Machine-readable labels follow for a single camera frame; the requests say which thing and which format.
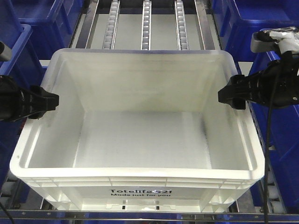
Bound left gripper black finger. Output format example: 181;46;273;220
22;85;59;119

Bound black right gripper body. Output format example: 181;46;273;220
247;50;299;109

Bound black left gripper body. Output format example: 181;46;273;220
0;75;26;122

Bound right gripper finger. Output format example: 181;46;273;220
217;79;249;106
229;74;249;110

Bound white plastic tote bin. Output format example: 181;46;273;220
10;49;264;212

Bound blue bin left front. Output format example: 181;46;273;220
0;24;45;184

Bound blue bin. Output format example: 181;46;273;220
0;0;83;60
211;0;299;62
0;24;45;184
246;28;299;208

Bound blue bin right front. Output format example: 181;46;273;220
246;28;299;208

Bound blue bin right rear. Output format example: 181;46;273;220
211;0;299;62

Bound blue bin left rear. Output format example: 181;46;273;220
0;0;83;60

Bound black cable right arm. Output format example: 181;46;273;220
262;67;281;224

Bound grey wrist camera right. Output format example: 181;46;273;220
250;26;299;55

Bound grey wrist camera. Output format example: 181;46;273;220
0;41;12;62
250;26;299;55

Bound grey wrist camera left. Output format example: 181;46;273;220
0;41;12;62

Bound right roller track rail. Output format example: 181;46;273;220
174;0;189;50

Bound roller track rail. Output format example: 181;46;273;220
140;0;152;50
174;0;189;50
102;0;121;49

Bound left roller track rail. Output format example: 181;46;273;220
102;0;121;49

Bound left side roller rail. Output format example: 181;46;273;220
0;171;21;210

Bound middle roller track rail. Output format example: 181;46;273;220
140;0;152;50

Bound right side roller rail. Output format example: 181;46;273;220
233;60;290;213

